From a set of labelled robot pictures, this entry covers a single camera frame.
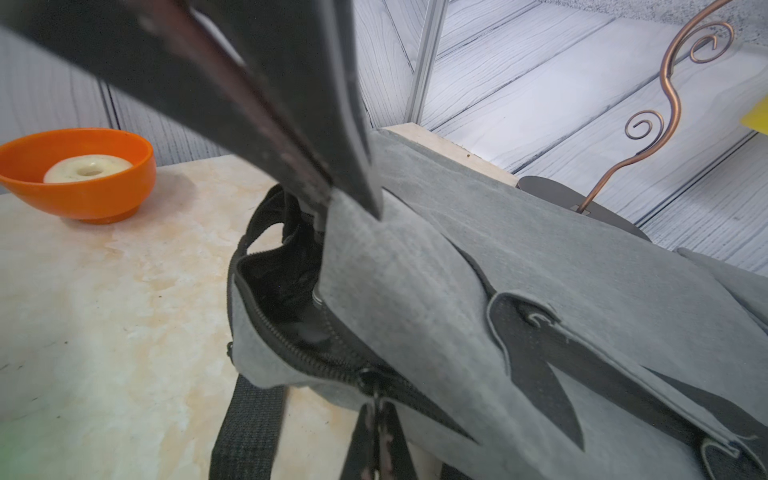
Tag left aluminium frame post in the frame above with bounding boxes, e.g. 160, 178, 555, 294
405, 0, 449, 124

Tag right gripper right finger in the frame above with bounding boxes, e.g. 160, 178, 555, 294
379, 400, 418, 480

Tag white donut in bowl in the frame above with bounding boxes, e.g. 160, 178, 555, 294
43, 154, 133, 184

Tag orange bowl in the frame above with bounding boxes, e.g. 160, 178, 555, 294
1, 128, 156, 224

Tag grey zippered laptop bag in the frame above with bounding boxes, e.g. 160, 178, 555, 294
228, 130, 767, 479

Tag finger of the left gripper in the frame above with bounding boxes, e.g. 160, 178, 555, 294
1, 1, 331, 209
193, 1, 383, 218

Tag copper wire jewelry stand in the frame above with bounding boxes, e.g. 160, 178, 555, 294
517, 0, 736, 241

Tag yellow plastic goblet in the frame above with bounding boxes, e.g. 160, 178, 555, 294
741, 96, 768, 135

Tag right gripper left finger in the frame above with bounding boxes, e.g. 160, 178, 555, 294
340, 403, 378, 480

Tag black shoulder strap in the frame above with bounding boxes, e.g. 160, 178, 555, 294
208, 373, 289, 480

